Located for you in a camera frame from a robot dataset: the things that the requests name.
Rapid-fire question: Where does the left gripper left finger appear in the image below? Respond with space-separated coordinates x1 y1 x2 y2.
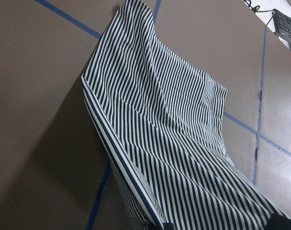
163 223 175 230

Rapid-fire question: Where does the navy white striped polo shirt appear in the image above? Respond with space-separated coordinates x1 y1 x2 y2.
81 0 289 230

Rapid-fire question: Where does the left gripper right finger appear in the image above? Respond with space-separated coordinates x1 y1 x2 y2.
265 213 291 230

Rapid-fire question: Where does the black keyboard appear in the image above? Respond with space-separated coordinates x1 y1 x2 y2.
273 9 291 43

